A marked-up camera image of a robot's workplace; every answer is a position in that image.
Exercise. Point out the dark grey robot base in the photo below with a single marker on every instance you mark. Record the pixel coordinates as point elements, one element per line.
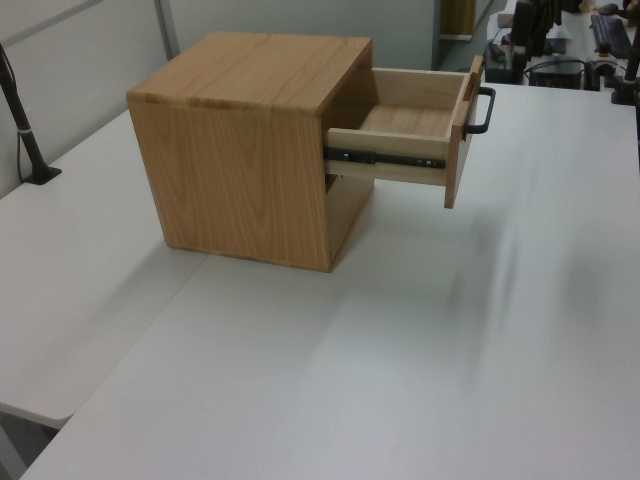
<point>500,70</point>

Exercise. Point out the dark computer mouse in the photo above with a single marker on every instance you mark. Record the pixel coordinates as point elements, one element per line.
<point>608,9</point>

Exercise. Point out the grey partition post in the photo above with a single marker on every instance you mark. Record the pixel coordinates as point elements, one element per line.
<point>167,27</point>

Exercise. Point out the light wooden panel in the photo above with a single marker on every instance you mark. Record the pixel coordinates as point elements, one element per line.
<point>457,17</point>

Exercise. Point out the black computer keyboard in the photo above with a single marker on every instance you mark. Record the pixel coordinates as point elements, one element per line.
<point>611,34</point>

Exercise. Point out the black camera stand pole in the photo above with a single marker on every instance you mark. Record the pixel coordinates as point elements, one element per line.
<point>27,135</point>

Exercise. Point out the black electronics box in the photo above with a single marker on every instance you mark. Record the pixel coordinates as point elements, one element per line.
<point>557,75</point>

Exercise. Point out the black clamp camera mount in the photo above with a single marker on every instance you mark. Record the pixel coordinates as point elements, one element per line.
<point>627,82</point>

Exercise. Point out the wooden cabinet box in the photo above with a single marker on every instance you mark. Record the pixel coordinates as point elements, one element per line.
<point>235,150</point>

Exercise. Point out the black drawer slide rail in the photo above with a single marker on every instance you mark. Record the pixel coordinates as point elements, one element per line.
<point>380,157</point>

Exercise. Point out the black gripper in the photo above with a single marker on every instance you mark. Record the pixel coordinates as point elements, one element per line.
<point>534,20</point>

